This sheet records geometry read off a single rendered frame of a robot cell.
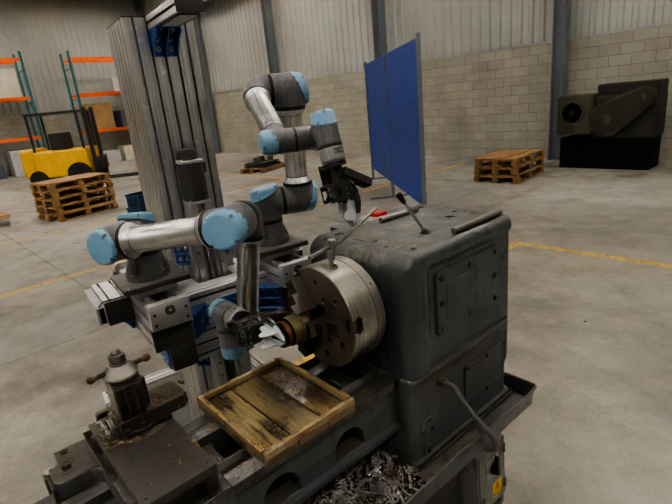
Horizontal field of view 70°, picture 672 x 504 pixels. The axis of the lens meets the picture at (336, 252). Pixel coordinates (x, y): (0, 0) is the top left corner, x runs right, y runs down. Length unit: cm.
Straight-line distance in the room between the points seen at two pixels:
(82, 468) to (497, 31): 1191
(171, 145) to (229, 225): 64
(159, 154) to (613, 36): 1028
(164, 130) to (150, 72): 20
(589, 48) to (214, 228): 1062
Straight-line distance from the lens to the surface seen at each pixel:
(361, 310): 133
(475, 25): 1278
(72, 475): 140
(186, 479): 115
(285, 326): 134
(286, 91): 184
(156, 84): 193
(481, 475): 196
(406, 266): 135
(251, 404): 146
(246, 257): 157
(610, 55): 1143
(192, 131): 196
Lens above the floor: 169
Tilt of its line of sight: 18 degrees down
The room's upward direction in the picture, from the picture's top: 6 degrees counter-clockwise
